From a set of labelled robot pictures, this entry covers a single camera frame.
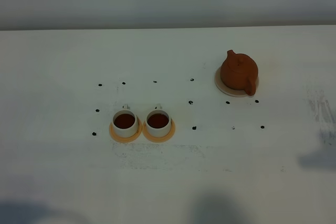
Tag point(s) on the brown clay teapot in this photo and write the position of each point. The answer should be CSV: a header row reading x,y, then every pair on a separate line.
x,y
239,72

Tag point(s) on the cream round teapot coaster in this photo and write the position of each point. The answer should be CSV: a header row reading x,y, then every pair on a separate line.
x,y
228,90

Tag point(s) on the right white teacup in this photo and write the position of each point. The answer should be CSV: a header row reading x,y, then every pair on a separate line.
x,y
158,122

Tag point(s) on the white teacup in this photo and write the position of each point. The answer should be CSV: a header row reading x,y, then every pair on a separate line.
x,y
124,118
158,122

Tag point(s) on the right orange round coaster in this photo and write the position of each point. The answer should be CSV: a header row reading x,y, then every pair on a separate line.
x,y
158,138

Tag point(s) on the orange round coaster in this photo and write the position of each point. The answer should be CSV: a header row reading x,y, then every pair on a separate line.
x,y
158,138
125,135

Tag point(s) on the left white teacup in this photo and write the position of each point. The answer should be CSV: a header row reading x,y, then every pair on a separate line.
x,y
124,118

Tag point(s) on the left orange round coaster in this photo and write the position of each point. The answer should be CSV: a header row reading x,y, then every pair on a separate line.
x,y
125,135

